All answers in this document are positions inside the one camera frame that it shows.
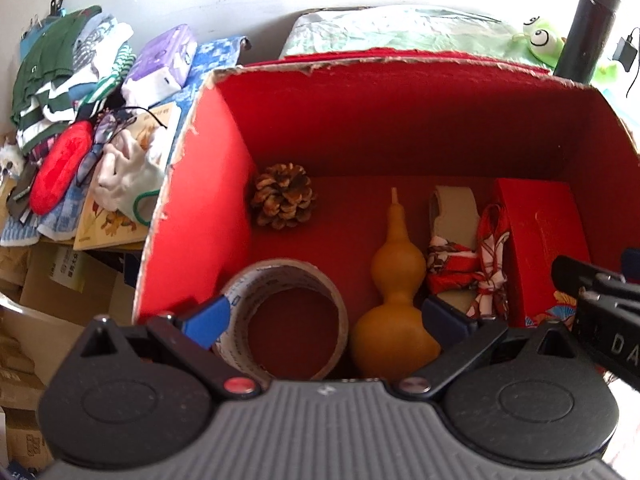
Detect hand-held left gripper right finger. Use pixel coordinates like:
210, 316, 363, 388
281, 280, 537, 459
397, 296, 576, 401

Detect flower illustrated book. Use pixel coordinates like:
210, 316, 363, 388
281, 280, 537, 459
73, 101, 182, 252

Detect thin black cable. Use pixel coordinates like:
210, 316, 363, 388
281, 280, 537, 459
97, 105, 168, 128

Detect black thermos bottle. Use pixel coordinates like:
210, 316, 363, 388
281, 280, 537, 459
554, 0, 621, 86

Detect small dark object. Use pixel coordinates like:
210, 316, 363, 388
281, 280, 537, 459
5, 160, 38, 223

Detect white work glove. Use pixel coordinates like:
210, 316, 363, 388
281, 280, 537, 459
95, 132, 166, 223

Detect small white plush toy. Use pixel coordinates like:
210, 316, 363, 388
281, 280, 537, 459
0, 142, 26, 176

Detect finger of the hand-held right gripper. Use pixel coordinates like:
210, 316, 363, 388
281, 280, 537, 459
621, 247, 640, 281
551, 255, 640, 306

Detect blue garment with metal clips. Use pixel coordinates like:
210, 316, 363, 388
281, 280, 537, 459
19, 0, 68, 61

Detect brown cardboard box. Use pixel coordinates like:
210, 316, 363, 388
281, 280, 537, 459
20, 242, 146, 311
0, 305, 91, 391
0, 405, 56, 471

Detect black charger with cable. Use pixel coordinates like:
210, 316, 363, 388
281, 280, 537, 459
612, 27, 640, 98

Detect green frog plush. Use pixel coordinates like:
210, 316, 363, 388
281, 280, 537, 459
512, 14, 626, 85

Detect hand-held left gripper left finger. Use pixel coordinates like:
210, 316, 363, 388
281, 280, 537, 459
75, 294, 263, 403

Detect purple tissue pack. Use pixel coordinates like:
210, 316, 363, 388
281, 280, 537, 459
121, 24, 197, 106

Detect blue framed glasses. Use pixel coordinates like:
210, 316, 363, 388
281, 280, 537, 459
75, 110, 136, 186

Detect brown pine cone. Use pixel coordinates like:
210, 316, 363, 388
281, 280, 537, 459
250, 162, 317, 230

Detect clear packing tape roll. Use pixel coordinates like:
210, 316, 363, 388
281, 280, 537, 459
210, 259, 349, 381

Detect blue patterned cloth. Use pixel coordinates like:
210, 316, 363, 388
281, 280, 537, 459
0, 35, 251, 248

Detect green bed sheet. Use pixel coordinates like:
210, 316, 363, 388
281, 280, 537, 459
279, 5, 558, 71

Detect red cardboard box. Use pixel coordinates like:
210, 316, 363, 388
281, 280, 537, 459
131, 47, 640, 386

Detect orange gourd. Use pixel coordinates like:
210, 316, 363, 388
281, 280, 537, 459
350, 186, 442, 381

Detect small red gift box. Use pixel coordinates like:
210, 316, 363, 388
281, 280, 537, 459
492, 177, 593, 328

